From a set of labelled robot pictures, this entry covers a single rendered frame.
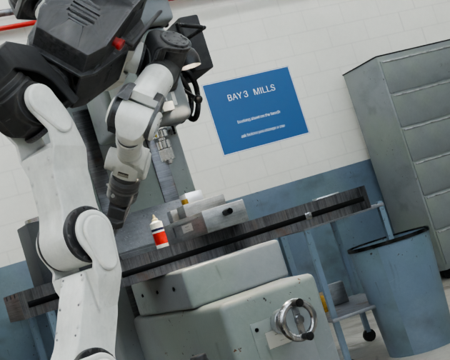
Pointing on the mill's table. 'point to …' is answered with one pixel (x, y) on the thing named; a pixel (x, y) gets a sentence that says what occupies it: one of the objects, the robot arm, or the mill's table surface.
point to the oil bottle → (158, 233)
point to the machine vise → (203, 222)
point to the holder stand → (28, 233)
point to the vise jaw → (200, 206)
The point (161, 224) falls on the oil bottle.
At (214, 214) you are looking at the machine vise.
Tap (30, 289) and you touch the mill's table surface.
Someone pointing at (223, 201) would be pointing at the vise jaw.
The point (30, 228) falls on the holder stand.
